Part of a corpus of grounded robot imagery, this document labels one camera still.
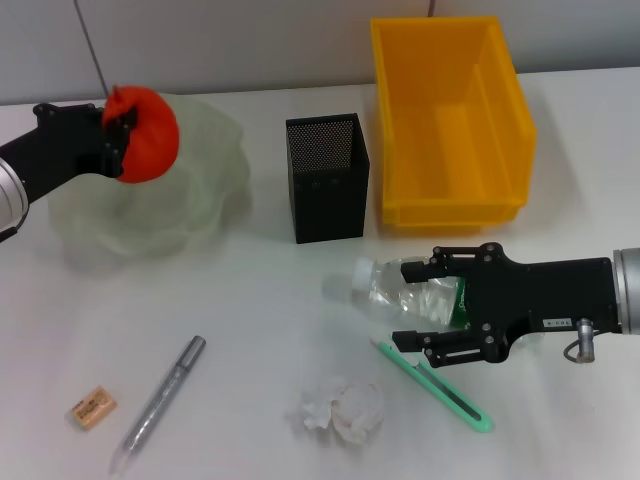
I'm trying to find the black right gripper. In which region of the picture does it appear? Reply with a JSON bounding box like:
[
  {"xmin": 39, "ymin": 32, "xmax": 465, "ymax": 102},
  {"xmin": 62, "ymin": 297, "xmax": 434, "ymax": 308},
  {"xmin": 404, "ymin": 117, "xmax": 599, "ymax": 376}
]
[{"xmin": 391, "ymin": 242, "xmax": 617, "ymax": 371}]

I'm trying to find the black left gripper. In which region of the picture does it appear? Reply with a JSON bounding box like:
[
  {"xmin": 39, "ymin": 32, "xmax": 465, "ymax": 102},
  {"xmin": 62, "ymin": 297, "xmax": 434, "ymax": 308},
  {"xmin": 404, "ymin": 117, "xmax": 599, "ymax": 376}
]
[{"xmin": 0, "ymin": 102, "xmax": 140, "ymax": 207}]

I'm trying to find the red-orange toy orange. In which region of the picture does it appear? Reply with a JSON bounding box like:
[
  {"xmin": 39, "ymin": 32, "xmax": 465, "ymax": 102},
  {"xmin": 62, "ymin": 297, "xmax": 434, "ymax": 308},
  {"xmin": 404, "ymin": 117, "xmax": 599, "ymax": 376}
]
[{"xmin": 102, "ymin": 85, "xmax": 181, "ymax": 186}]

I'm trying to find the clear water bottle green label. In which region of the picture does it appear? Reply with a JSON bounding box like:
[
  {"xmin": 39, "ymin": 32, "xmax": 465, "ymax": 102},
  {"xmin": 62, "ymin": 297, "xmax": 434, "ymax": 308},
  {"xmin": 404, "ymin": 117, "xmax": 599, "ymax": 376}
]
[{"xmin": 349, "ymin": 254, "xmax": 549, "ymax": 351}]

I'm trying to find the white paper ball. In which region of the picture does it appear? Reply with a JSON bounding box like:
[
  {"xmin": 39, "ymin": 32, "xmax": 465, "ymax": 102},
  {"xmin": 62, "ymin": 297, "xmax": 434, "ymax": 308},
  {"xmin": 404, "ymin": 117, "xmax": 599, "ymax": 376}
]
[{"xmin": 286, "ymin": 376, "xmax": 387, "ymax": 446}]

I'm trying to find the mint green utility knife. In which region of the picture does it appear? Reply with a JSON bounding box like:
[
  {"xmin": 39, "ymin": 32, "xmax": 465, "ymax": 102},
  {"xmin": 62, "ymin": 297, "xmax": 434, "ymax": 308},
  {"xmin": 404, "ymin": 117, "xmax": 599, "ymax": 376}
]
[{"xmin": 369, "ymin": 336, "xmax": 496, "ymax": 434}]

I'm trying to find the pale green glass fruit plate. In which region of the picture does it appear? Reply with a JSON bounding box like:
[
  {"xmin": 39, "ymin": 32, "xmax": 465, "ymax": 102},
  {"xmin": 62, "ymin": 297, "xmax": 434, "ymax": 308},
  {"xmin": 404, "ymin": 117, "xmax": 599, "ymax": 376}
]
[{"xmin": 46, "ymin": 92, "xmax": 254, "ymax": 259}]

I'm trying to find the black mesh pen holder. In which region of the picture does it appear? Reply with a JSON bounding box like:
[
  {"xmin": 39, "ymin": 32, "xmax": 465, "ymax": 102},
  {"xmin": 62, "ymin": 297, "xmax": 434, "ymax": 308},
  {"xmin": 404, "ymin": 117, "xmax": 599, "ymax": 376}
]
[{"xmin": 285, "ymin": 112, "xmax": 372, "ymax": 245}]

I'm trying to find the silver clear pen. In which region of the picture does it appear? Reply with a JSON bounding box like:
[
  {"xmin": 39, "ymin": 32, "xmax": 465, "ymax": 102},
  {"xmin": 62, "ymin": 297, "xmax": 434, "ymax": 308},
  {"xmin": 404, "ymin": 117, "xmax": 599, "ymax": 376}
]
[{"xmin": 108, "ymin": 334, "xmax": 208, "ymax": 476}]

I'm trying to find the tan eraser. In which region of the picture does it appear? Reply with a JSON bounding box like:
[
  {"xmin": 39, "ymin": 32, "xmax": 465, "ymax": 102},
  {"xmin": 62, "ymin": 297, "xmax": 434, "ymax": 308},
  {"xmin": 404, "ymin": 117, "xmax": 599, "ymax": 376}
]
[{"xmin": 67, "ymin": 384, "xmax": 120, "ymax": 431}]

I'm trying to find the yellow plastic bin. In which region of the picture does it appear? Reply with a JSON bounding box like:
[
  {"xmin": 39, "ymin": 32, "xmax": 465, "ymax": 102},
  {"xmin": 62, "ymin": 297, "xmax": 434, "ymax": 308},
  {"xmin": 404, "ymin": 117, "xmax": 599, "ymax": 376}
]
[{"xmin": 369, "ymin": 15, "xmax": 538, "ymax": 233}]

